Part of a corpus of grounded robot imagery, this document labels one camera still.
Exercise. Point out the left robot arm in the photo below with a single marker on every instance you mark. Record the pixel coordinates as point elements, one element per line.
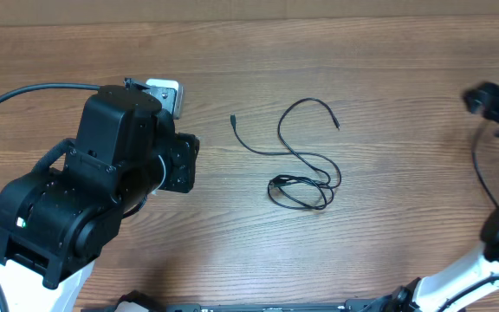
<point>56,219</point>

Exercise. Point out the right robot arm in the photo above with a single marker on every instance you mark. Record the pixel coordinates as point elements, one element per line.
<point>476,274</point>

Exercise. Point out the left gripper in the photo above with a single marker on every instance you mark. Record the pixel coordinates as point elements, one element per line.
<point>182,150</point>

